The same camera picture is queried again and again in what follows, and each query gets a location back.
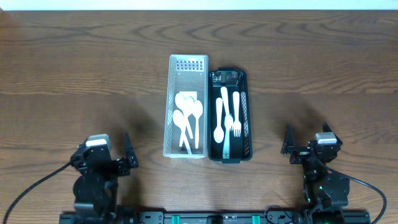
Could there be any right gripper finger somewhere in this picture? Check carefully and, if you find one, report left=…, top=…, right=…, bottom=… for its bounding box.
left=323, top=122, right=343, bottom=146
left=281, top=124, right=295, bottom=153

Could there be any pale green plastic fork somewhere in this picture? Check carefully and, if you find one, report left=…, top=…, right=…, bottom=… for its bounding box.
left=223, top=130, right=230, bottom=159

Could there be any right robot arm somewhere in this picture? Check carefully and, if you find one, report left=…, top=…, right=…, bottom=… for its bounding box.
left=123, top=123, right=350, bottom=224

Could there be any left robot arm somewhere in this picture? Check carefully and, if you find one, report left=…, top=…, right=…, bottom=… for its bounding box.
left=70, top=142, right=139, bottom=223

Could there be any black perforated plastic basket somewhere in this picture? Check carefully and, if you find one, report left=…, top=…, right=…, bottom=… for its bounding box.
left=207, top=68, right=253, bottom=164

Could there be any clear perforated plastic basket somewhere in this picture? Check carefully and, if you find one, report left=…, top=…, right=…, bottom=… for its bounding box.
left=163, top=54, right=208, bottom=159

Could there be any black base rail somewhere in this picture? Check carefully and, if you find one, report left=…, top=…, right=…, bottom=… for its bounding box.
left=58, top=206, right=371, bottom=224

